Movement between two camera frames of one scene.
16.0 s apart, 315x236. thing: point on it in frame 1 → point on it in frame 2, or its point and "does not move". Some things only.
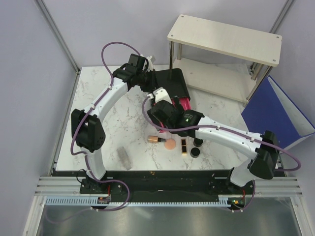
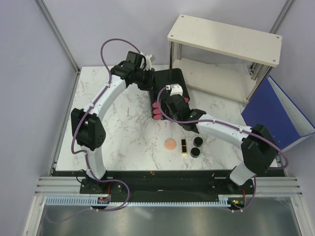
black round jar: (195, 152) does not move
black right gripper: (155, 119) → (165, 107)
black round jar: (198, 142) does not move
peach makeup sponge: (170, 144) does not move
